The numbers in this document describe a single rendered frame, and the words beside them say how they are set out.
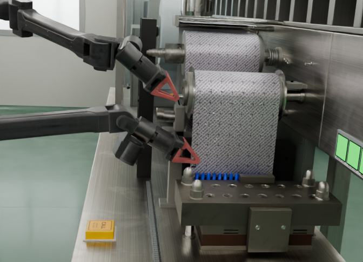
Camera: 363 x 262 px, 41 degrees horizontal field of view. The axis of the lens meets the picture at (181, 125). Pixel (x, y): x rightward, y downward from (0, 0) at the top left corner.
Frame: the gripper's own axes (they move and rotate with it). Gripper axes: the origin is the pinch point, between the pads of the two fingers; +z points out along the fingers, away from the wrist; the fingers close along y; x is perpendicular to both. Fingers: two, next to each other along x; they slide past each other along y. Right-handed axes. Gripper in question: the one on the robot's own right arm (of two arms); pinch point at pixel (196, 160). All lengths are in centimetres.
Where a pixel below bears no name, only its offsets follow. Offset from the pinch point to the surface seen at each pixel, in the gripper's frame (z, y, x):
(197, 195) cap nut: -0.3, 17.9, -3.8
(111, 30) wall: -40, -556, -14
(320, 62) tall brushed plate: 12.7, 4.1, 39.8
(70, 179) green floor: -5, -276, -126
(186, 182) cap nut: -1.5, 8.5, -4.8
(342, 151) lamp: 20.9, 24.5, 23.6
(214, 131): -0.4, 0.3, 9.5
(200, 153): -0.1, 0.3, 2.2
